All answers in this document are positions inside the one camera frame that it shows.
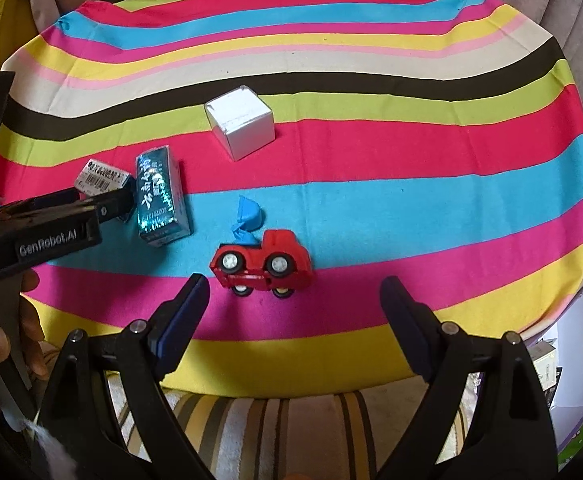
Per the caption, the person left hand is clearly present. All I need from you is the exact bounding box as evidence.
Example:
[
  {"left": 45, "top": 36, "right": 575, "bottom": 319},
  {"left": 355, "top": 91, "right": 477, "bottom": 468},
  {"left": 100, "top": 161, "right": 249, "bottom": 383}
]
[{"left": 0, "top": 295, "right": 49, "bottom": 380}]

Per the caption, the small white cube box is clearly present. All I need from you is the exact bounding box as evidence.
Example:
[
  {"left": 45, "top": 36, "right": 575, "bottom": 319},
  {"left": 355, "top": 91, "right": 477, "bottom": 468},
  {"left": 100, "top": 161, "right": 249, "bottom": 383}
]
[{"left": 203, "top": 86, "right": 275, "bottom": 162}]

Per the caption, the blue toy piece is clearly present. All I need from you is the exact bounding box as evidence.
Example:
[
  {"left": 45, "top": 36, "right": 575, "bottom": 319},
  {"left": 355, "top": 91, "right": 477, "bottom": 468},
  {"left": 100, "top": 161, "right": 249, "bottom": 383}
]
[{"left": 230, "top": 195, "right": 264, "bottom": 247}]

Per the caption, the silver barcode box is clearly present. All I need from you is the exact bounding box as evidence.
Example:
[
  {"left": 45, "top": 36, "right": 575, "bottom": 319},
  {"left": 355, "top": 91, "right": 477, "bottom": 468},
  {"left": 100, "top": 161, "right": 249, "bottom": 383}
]
[{"left": 73, "top": 158, "right": 136, "bottom": 223}]

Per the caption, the red toy truck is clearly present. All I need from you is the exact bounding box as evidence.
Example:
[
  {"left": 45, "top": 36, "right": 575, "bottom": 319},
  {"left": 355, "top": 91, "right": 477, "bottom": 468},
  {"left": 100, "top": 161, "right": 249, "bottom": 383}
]
[{"left": 209, "top": 229, "right": 314, "bottom": 299}]

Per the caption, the teal holographic box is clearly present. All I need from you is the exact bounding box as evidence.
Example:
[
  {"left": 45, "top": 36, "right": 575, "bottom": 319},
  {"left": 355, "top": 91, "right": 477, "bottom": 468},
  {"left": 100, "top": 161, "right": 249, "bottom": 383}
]
[{"left": 135, "top": 145, "right": 192, "bottom": 247}]

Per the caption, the colourful striped cloth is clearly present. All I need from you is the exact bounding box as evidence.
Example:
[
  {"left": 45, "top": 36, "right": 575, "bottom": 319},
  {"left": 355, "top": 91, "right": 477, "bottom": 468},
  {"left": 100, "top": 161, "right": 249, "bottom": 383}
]
[{"left": 0, "top": 0, "right": 583, "bottom": 396}]

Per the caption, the purple storage box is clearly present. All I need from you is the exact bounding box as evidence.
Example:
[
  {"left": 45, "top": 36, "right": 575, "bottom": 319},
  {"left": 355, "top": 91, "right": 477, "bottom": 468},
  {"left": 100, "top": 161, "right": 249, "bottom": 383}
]
[{"left": 526, "top": 287, "right": 583, "bottom": 451}]

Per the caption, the striped beige sofa cushion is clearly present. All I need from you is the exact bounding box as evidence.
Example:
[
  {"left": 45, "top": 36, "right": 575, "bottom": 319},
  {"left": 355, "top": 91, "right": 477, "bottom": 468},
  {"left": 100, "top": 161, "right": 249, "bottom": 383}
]
[{"left": 106, "top": 374, "right": 473, "bottom": 480}]

